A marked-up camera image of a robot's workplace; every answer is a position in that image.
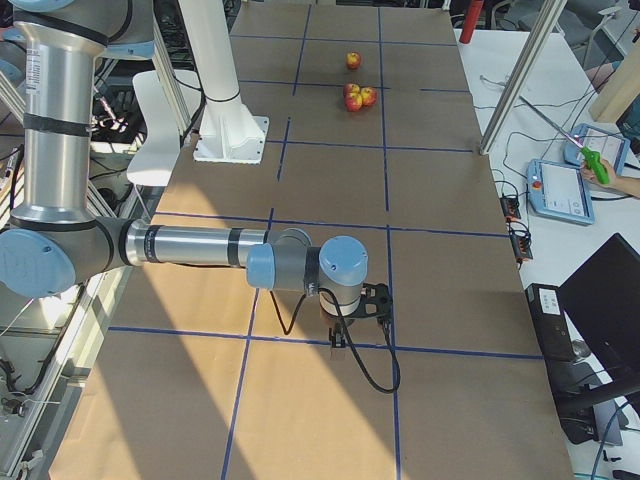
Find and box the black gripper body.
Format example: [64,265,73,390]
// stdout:
[340,283,393,328]

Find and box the lone red yellow apple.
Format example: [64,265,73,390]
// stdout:
[345,51,362,70]

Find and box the person hand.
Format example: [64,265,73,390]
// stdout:
[581,158,617,188]

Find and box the orange black adapter box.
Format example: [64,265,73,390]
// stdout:
[500,195,521,221]

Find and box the black computer box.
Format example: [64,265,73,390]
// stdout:
[525,283,577,362]

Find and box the front red yellow apple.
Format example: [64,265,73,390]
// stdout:
[344,92,363,112]

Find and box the right red apple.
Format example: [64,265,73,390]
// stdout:
[360,87,378,107]

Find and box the back red yellow apple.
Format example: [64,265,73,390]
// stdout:
[342,83,361,96]

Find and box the near blue teach pendant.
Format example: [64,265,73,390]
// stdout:
[526,159,595,225]

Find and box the blue teach pendant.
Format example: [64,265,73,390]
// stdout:
[526,159,595,225]
[569,123,631,175]

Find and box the black monitor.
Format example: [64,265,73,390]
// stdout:
[559,233,640,379]

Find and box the white chair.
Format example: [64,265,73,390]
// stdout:
[127,70,194,187]

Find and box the far blue teach pendant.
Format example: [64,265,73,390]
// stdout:
[569,123,631,175]

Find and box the red cylinder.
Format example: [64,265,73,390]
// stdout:
[459,0,484,44]

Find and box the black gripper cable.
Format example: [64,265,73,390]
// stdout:
[268,287,402,394]

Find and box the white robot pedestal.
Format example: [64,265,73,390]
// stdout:
[179,0,269,164]

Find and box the green handled grabber tool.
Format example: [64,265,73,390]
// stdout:
[519,95,608,183]

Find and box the aluminium frame post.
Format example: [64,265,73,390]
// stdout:
[479,0,567,155]

